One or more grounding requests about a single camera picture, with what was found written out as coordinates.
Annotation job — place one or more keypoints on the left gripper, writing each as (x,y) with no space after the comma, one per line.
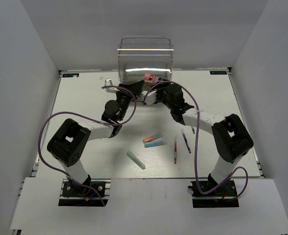
(135,88)

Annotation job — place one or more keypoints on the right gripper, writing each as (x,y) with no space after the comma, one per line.
(160,89)

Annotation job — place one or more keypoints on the clear drawer organizer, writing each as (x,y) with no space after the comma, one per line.
(139,55)

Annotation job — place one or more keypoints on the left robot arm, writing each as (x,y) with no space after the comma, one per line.
(68,143)

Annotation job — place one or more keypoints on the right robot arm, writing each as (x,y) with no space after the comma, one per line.
(230,135)

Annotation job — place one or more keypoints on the orange capped highlighter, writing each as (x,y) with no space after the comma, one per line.
(153,137)

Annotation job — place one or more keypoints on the blue purple pen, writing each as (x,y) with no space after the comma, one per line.
(186,141)

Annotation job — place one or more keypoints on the blue capped highlighter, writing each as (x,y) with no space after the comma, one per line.
(154,144)

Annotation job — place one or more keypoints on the red pen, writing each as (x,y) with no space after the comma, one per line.
(175,150)

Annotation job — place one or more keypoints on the green capped highlighter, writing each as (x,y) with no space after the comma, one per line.
(135,160)

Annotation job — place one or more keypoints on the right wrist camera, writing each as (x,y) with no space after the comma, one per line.
(148,98)

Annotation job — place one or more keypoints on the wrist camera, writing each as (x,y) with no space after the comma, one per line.
(108,86)
(148,98)

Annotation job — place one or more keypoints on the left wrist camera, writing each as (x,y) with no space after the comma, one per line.
(108,86)

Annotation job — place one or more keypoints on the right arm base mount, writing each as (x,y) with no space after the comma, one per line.
(220,198)

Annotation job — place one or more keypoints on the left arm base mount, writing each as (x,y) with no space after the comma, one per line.
(72,195)

